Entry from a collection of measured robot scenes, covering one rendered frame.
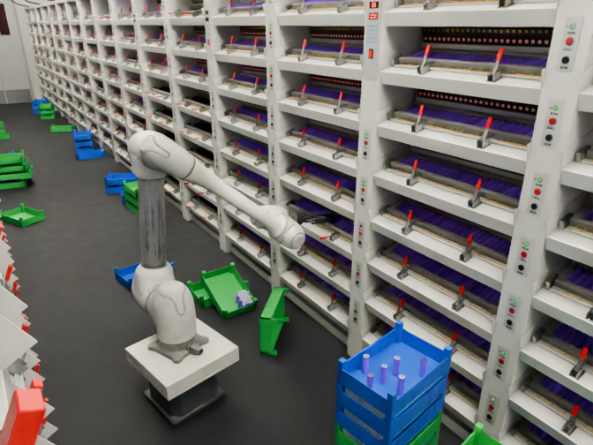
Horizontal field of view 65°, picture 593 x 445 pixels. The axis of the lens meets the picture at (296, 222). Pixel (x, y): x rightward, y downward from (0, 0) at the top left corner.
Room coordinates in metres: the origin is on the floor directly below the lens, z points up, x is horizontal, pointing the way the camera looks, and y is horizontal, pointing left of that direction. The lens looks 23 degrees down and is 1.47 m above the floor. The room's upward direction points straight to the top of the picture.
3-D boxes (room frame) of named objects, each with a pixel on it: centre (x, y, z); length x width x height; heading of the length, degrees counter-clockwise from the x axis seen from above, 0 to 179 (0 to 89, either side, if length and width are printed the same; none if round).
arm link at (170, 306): (1.58, 0.49, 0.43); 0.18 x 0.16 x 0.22; 38
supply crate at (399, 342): (1.14, -0.30, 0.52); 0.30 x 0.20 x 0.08; 133
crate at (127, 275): (2.59, 0.95, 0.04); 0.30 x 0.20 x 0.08; 134
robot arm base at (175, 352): (1.56, 0.46, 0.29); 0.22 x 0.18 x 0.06; 55
